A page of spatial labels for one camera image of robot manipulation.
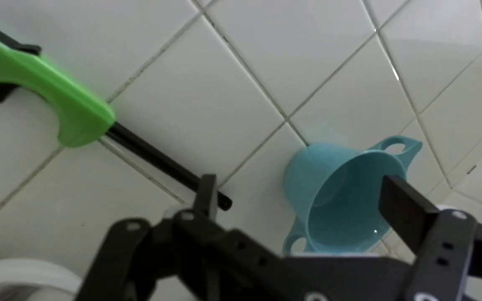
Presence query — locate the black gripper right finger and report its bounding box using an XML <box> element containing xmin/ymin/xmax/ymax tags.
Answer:
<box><xmin>377</xmin><ymin>175</ymin><xmax>482</xmax><ymax>301</ymax></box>

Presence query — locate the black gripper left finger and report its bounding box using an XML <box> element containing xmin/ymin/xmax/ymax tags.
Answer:
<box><xmin>74</xmin><ymin>173</ymin><xmax>288</xmax><ymax>301</ymax></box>

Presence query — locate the blue plastic cup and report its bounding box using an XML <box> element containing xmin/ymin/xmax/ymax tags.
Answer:
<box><xmin>282</xmin><ymin>134</ymin><xmax>426</xmax><ymax>258</ymax></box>

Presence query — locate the grey bowl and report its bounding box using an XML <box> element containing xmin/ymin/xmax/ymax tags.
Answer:
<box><xmin>0</xmin><ymin>258</ymin><xmax>84</xmax><ymax>301</ymax></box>

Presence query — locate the green stick lighter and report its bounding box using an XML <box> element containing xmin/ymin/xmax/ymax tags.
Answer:
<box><xmin>0</xmin><ymin>16</ymin><xmax>235</xmax><ymax>213</ymax></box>

